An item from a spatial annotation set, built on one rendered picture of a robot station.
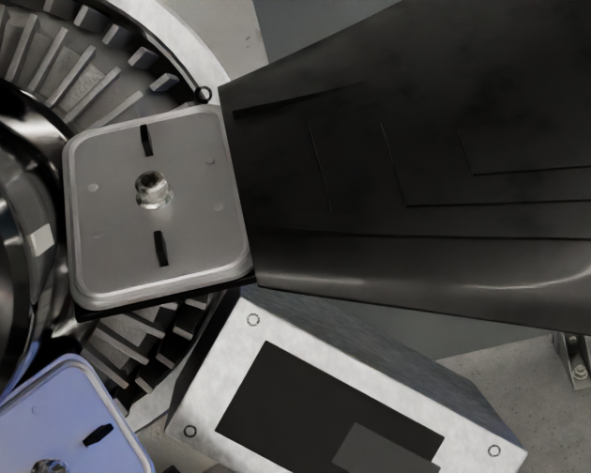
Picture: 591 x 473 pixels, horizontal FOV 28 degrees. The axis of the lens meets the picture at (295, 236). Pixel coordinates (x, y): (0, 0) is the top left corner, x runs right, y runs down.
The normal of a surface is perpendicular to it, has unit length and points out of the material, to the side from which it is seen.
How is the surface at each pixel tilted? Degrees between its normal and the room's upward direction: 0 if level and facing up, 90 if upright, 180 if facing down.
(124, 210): 0
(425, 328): 90
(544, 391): 0
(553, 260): 16
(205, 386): 50
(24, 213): 83
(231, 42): 0
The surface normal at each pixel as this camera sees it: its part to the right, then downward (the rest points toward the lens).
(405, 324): 0.18, 0.72
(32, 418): 0.69, -0.31
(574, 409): -0.14, -0.66
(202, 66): 0.04, 0.12
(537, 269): -0.02, -0.47
